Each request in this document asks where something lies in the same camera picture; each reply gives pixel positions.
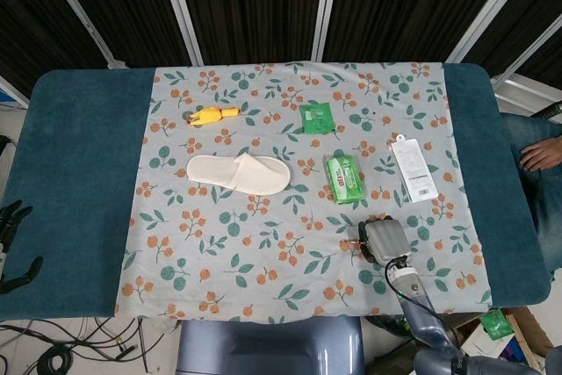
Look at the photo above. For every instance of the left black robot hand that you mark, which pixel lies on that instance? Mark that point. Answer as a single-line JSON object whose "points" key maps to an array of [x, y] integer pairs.
{"points": [[11, 221]]}

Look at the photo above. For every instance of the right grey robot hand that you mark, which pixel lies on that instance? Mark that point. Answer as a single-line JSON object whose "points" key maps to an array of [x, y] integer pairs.
{"points": [[386, 239]]}

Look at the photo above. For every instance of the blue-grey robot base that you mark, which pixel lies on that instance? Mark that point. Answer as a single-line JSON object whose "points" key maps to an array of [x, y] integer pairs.
{"points": [[263, 348]]}

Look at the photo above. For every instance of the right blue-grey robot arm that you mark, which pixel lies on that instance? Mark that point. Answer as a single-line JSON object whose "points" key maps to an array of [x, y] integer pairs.
{"points": [[419, 309]]}

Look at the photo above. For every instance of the green tissue pack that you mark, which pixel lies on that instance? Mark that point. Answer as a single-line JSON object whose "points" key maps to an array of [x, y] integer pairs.
{"points": [[345, 179]]}

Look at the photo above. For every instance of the white packaging card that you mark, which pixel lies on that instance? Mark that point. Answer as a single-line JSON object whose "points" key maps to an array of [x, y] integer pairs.
{"points": [[413, 168]]}

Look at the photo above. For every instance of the teal table cover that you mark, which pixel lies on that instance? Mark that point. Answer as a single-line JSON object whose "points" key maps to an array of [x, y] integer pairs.
{"points": [[74, 164]]}

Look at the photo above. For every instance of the green foil sachet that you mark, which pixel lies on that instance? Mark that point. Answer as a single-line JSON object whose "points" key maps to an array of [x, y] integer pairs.
{"points": [[317, 118]]}

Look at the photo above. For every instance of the green packet with white label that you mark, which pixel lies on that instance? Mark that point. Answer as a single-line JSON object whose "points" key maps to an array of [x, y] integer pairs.
{"points": [[495, 326]]}

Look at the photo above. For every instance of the floral grey tablecloth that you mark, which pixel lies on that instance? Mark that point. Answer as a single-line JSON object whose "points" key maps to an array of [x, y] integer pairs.
{"points": [[246, 252]]}

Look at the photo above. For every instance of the person's jeans leg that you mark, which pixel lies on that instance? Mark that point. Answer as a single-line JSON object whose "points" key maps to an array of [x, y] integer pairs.
{"points": [[546, 208]]}

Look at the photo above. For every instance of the white disposable slipper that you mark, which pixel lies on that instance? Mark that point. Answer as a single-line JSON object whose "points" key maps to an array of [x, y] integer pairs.
{"points": [[237, 173]]}

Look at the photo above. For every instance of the cardboard box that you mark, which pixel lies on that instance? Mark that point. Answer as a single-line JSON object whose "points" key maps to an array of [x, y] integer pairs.
{"points": [[527, 335]]}

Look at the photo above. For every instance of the person's hand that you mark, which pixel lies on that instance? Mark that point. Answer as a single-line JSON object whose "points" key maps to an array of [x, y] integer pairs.
{"points": [[540, 155]]}

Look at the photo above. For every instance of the yellow rubber chicken toy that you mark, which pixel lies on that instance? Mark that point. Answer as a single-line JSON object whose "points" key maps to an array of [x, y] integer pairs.
{"points": [[211, 115]]}

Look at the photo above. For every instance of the aluminium frame post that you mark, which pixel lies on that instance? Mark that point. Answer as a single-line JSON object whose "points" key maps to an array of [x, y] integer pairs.
{"points": [[492, 10], [180, 10], [326, 6], [527, 63], [83, 15]]}

